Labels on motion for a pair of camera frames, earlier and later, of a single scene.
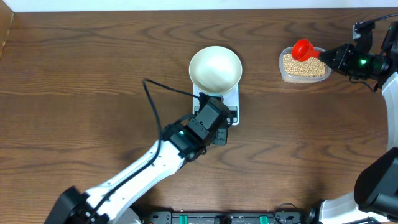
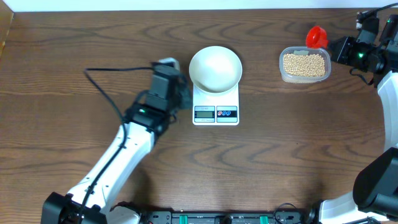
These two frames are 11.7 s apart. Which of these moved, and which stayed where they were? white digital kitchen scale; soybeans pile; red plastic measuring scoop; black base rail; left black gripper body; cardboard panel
Moved: left black gripper body; red plastic measuring scoop
Stayed: soybeans pile; cardboard panel; white digital kitchen scale; black base rail
